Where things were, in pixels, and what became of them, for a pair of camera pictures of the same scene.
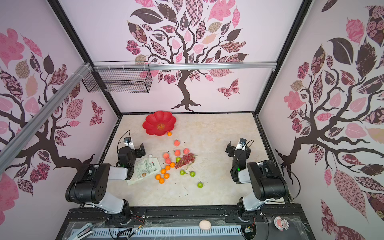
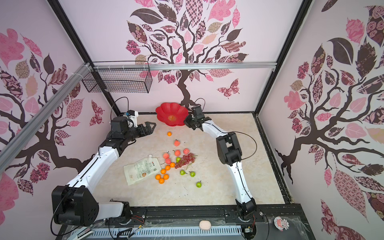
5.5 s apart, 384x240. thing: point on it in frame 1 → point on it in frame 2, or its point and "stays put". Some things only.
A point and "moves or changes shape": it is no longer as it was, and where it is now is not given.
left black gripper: (137, 151) → (149, 130)
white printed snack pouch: (144, 168) stays put
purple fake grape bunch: (186, 159) stays put
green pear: (200, 184) stays put
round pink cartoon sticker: (280, 223) stays put
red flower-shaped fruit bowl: (159, 123) moves or changes shape
